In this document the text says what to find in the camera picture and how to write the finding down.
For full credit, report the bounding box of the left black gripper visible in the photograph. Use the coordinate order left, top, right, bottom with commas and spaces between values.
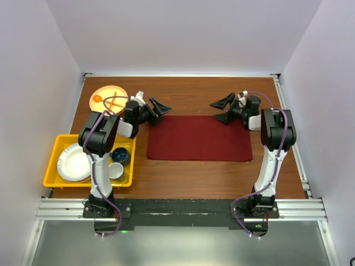
135, 97, 171, 126

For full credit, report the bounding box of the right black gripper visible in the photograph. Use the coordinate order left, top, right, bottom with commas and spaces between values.
211, 93, 248, 125

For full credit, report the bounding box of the dark red cloth napkin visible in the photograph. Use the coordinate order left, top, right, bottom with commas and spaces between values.
146, 115, 253, 162

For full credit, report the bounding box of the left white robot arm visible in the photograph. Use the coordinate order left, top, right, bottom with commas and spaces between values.
78, 91, 172, 217

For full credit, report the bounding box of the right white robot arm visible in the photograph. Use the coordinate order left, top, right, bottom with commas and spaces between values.
210, 91, 297, 218

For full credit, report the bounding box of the orange plastic fork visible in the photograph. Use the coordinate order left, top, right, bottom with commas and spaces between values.
106, 91, 117, 111

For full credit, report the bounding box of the orange round plate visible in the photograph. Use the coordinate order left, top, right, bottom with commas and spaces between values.
89, 85, 128, 114

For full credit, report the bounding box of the dark blue mug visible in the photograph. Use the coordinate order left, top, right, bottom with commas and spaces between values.
110, 147, 131, 166

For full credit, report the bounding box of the orange plastic spoon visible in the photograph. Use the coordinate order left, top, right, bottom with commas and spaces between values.
93, 95, 123, 108

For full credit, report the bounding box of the grey white mug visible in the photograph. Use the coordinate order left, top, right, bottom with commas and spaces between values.
109, 162, 125, 181

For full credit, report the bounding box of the white paper plate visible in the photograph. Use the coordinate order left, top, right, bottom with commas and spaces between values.
57, 143, 90, 182

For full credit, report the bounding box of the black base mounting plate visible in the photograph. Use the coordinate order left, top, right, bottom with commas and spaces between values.
82, 199, 280, 234

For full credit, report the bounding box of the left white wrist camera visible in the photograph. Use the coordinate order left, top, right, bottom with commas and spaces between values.
130, 91, 146, 107

